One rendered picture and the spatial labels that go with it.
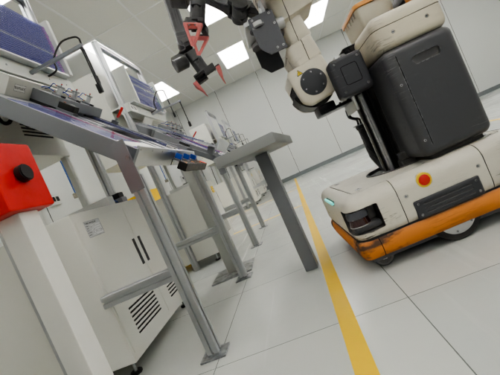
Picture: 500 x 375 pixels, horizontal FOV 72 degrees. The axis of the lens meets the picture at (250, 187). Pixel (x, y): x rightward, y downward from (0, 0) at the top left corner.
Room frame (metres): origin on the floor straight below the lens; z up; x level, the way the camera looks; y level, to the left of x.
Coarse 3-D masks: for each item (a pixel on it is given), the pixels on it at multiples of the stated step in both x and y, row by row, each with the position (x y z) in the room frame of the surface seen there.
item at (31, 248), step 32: (0, 160) 0.74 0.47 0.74; (32, 160) 0.83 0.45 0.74; (0, 192) 0.71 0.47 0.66; (32, 192) 0.79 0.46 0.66; (0, 224) 0.76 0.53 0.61; (32, 224) 0.77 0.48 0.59; (32, 256) 0.75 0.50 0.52; (32, 288) 0.75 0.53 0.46; (64, 288) 0.78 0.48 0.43; (64, 320) 0.75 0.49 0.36; (64, 352) 0.75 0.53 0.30; (96, 352) 0.78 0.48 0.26
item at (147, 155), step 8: (144, 152) 1.19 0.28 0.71; (152, 152) 1.26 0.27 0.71; (160, 152) 1.33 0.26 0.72; (168, 152) 1.42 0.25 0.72; (176, 152) 1.52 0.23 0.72; (184, 152) 1.63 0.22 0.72; (192, 152) 1.76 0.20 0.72; (136, 160) 1.15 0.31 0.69; (144, 160) 1.22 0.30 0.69; (152, 160) 1.28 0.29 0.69; (160, 160) 1.36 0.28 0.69; (168, 160) 1.46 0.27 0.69
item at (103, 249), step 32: (64, 224) 1.17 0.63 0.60; (96, 224) 1.29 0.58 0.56; (128, 224) 1.51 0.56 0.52; (0, 256) 1.21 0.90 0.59; (64, 256) 1.18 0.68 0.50; (96, 256) 1.21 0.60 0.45; (128, 256) 1.40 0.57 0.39; (160, 256) 1.66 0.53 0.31; (0, 288) 1.22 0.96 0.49; (96, 288) 1.17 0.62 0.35; (160, 288) 1.53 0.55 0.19; (0, 320) 1.22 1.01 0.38; (32, 320) 1.21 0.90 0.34; (96, 320) 1.18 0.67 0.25; (128, 320) 1.22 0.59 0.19; (160, 320) 1.41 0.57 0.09; (0, 352) 1.23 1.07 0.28; (32, 352) 1.21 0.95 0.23; (128, 352) 1.17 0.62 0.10
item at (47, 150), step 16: (0, 128) 1.50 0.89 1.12; (16, 128) 1.60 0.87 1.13; (32, 128) 1.70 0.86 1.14; (32, 144) 1.65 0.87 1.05; (48, 144) 1.77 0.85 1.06; (64, 144) 1.89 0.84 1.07; (48, 160) 1.81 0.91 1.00; (64, 160) 1.87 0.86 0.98; (80, 192) 1.87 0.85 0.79; (48, 224) 1.92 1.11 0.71
